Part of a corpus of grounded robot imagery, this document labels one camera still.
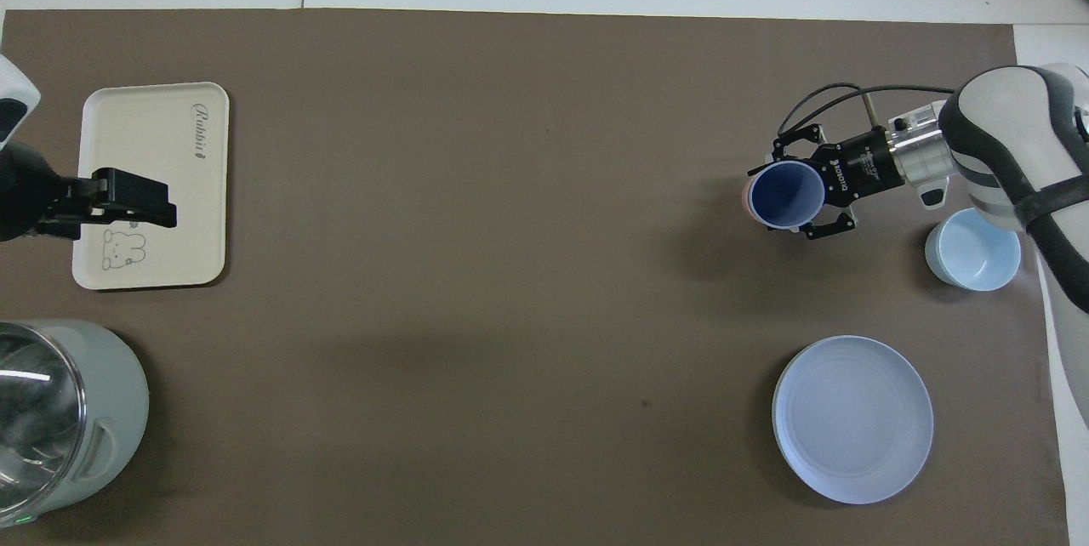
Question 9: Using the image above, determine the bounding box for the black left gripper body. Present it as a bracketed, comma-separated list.
[34, 171, 108, 238]

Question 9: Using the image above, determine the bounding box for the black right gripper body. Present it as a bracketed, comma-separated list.
[815, 127, 908, 212]

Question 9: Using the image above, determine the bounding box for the blue ribbed plastic cup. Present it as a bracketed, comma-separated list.
[750, 161, 827, 231]

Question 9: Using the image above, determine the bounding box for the cream tray with rabbit print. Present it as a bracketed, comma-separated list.
[71, 82, 231, 291]

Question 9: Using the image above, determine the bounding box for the light blue bowl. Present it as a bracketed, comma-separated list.
[924, 207, 1023, 293]

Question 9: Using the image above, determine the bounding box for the light blue round plate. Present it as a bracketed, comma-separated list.
[772, 335, 935, 506]

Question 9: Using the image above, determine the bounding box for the pale green electric pot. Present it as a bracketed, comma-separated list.
[0, 318, 151, 529]

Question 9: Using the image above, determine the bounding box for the brown paper table mat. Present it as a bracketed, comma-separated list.
[0, 8, 1072, 546]

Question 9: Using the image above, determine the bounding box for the dark grey cable sleeve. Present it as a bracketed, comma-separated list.
[1011, 173, 1089, 315]

